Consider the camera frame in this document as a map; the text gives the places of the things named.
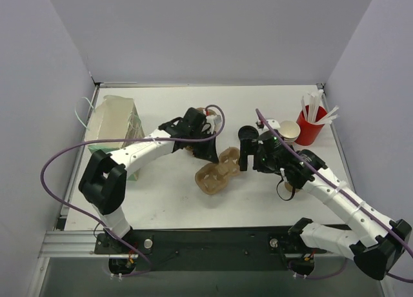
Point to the brown paper coffee cup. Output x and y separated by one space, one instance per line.
290 188

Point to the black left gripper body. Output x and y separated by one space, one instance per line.
200 145

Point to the green paper takeout bag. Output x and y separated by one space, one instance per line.
115 118

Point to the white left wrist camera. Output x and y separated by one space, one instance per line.
214 120

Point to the white wrapped straws bundle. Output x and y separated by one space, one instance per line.
314 103

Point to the stack of paper cups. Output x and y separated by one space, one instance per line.
289 131

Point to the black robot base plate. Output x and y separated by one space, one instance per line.
225 249

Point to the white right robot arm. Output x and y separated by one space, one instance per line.
373 241

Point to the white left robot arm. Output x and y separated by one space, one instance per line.
103 183

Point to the brown pulp cup carrier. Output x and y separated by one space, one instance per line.
207 112

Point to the single brown pulp carrier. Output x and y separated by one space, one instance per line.
214 177

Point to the red straw holder cup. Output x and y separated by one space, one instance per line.
308 131

